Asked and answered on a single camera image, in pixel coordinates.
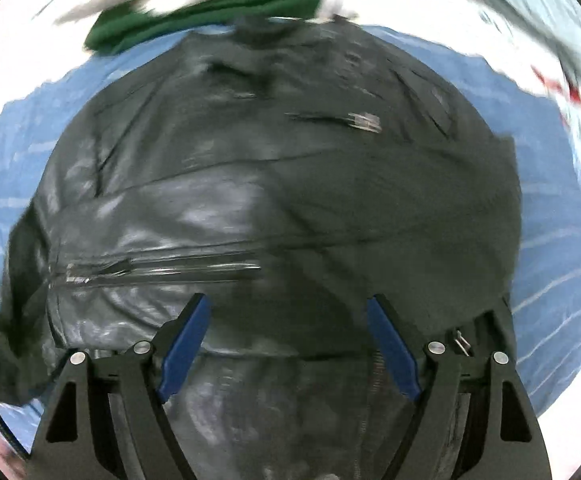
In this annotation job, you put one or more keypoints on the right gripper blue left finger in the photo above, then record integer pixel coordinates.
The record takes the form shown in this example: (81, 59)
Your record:
(76, 437)

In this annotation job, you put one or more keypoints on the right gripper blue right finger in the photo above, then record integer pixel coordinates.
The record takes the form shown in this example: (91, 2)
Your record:
(473, 418)

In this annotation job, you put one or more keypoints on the black leather jacket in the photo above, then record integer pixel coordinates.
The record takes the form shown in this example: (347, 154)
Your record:
(288, 172)

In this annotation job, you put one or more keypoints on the green varsity jacket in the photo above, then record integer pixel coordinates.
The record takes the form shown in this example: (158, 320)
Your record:
(121, 28)

